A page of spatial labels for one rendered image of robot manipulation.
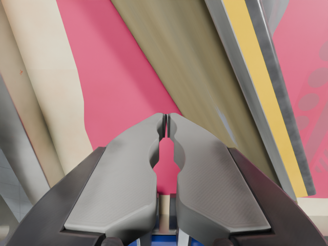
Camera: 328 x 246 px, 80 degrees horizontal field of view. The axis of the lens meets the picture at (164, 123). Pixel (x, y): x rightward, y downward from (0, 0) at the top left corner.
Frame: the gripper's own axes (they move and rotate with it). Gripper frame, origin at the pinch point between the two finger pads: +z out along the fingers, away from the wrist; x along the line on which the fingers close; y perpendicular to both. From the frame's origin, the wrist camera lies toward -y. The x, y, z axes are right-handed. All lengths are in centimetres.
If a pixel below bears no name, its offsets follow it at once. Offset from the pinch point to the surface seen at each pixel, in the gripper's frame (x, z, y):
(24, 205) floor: -131, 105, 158
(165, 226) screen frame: 0.2, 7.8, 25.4
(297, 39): 13.0, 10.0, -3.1
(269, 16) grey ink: 9.2, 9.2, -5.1
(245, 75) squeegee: 6.3, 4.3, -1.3
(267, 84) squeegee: 9.3, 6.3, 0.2
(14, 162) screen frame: -18.0, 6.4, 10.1
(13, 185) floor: -131, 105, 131
